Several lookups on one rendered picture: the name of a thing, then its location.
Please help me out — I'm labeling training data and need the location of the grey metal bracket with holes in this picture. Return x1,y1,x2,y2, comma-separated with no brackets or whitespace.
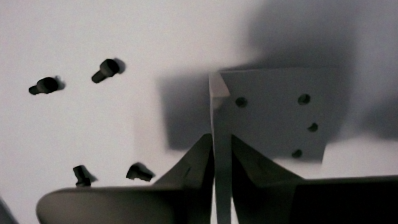
209,65,341,224

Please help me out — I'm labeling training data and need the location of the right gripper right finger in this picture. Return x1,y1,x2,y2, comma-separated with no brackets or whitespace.
231,133,398,224

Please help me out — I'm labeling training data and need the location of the black screw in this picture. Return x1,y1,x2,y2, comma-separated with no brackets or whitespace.
28,77,58,95
72,166,91,187
91,58,119,84
126,165,152,183

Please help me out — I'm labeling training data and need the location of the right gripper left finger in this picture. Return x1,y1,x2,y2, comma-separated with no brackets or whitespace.
35,133,214,224

